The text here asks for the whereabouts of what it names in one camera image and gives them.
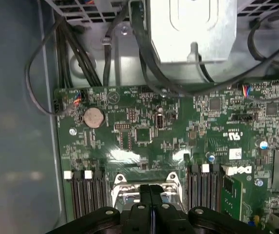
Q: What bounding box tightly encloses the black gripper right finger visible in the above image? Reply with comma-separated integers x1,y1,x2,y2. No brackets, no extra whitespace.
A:
151,184,249,234

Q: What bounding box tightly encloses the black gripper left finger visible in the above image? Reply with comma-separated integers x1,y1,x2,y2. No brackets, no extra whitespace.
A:
49,184,152,234

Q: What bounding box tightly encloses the metal socket cover frame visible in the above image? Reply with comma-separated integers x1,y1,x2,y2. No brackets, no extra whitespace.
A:
113,182,179,208

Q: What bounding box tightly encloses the CPU socket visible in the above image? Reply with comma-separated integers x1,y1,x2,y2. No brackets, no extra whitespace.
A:
110,171,183,213

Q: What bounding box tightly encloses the green RAM stick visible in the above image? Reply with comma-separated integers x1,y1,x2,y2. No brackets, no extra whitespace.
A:
221,174,246,234

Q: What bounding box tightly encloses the green motherboard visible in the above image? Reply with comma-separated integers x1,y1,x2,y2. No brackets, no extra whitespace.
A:
53,81,279,234

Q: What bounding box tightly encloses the white label sticker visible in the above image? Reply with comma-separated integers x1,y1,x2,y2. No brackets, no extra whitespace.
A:
228,148,242,161

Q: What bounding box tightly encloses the internal USB port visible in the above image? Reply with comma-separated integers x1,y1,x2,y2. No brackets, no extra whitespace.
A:
155,112,166,130

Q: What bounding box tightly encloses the round silver coin battery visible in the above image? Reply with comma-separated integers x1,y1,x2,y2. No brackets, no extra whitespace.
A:
82,107,105,129

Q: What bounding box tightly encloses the grey metal PC case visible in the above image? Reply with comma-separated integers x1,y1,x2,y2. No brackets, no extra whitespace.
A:
0,0,279,234

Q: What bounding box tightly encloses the perforated metal power supply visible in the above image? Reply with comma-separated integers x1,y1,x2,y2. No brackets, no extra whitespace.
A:
43,0,130,26

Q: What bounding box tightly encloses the multicolour wire connector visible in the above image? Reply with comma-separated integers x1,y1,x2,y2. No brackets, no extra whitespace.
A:
238,83,253,97
72,90,86,107

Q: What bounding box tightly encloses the black cable with clip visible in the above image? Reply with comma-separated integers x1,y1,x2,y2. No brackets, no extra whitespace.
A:
101,7,130,87

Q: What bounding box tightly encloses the thick black cable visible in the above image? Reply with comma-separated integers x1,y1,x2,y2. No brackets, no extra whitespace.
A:
129,0,240,97

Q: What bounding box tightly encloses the black cable bundle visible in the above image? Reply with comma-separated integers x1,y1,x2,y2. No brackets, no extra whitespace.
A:
56,20,102,88

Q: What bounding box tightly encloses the thin black cable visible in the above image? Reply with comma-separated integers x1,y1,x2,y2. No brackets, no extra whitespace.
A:
24,14,66,116

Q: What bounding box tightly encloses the silver metal bracket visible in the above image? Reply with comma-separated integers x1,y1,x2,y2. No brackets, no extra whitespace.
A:
150,0,238,64

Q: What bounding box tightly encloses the looped black cable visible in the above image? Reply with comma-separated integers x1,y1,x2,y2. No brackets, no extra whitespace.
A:
247,14,279,65

